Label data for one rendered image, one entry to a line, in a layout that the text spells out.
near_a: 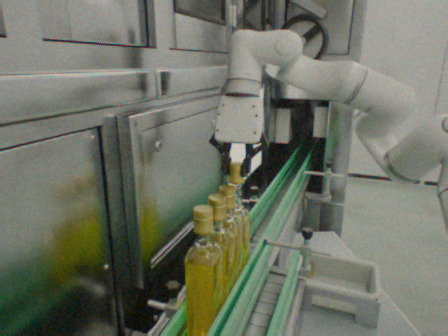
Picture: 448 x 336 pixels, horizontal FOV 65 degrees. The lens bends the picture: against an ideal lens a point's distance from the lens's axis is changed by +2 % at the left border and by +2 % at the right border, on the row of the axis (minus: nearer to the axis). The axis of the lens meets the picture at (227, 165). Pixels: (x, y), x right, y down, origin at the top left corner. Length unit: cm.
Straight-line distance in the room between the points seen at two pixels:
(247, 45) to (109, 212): 42
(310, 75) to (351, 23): 85
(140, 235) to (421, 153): 56
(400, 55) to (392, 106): 362
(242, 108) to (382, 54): 373
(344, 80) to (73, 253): 59
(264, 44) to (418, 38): 374
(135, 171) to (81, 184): 9
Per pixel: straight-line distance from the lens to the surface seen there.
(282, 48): 73
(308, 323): 102
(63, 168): 56
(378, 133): 84
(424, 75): 444
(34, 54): 52
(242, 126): 72
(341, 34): 166
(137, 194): 64
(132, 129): 61
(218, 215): 65
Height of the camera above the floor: 141
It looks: 17 degrees down
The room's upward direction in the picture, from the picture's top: straight up
